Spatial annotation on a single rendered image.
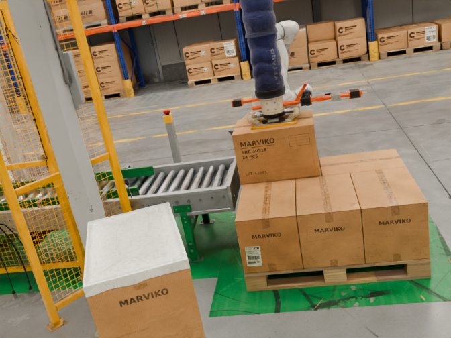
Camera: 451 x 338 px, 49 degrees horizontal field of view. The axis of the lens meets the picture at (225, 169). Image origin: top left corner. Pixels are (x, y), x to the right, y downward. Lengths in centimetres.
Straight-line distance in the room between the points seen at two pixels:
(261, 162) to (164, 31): 910
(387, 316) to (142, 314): 164
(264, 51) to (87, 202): 159
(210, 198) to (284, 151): 65
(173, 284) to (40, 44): 151
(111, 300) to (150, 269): 19
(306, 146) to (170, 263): 193
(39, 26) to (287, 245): 196
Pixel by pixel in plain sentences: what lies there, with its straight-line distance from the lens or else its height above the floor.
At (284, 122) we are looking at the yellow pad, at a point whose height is 97.
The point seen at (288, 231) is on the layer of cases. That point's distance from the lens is 320.
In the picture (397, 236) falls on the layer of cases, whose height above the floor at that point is 33.
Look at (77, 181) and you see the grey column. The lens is 299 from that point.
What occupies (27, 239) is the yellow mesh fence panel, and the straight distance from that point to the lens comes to 341.
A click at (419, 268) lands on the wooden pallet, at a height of 8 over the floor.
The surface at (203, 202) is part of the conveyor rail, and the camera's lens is 367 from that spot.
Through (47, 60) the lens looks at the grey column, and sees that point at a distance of 284.
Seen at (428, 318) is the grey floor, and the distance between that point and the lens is 316.
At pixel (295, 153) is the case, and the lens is 362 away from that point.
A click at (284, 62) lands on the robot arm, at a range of 407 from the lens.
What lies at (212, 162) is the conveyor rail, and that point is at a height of 57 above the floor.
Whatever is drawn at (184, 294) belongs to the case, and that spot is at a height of 87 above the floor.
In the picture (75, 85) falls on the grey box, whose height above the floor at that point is 158.
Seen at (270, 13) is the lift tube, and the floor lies 174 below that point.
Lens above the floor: 196
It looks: 20 degrees down
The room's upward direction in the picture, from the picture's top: 10 degrees counter-clockwise
